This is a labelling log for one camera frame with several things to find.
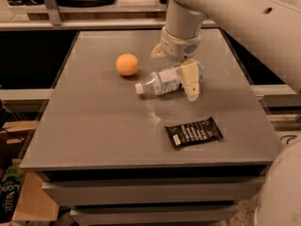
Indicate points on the brown cardboard box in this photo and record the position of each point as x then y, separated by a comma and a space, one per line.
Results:
33, 204

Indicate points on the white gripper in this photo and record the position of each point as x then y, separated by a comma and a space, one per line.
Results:
178, 48

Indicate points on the clear blue plastic bottle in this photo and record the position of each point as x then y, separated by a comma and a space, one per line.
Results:
164, 81

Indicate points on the grey drawer cabinet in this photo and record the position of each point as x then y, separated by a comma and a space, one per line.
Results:
104, 151

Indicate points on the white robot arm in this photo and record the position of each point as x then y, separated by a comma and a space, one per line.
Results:
271, 31

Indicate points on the orange fruit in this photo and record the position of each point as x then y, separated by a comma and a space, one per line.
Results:
127, 64

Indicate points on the black snack bar wrapper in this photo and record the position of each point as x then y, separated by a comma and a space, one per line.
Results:
193, 133

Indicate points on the green printed bag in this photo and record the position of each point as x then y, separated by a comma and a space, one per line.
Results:
10, 189

